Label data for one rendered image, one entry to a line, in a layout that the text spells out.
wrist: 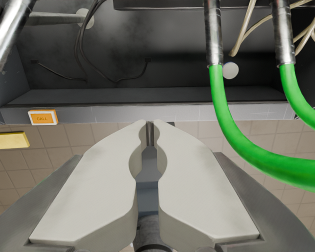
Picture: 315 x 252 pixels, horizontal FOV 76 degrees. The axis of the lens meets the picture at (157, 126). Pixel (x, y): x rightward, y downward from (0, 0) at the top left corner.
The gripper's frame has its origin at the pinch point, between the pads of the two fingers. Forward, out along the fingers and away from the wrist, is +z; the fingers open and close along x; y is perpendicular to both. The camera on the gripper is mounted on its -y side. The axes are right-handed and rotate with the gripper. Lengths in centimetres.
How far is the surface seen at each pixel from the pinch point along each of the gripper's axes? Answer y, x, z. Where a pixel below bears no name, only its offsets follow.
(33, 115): 11.4, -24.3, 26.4
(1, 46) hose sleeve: -3.7, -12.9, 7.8
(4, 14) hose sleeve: -6.2, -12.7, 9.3
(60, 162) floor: 98, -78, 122
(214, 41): -3.4, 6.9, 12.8
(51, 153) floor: 89, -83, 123
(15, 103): 10.1, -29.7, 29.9
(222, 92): 1.2, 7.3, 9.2
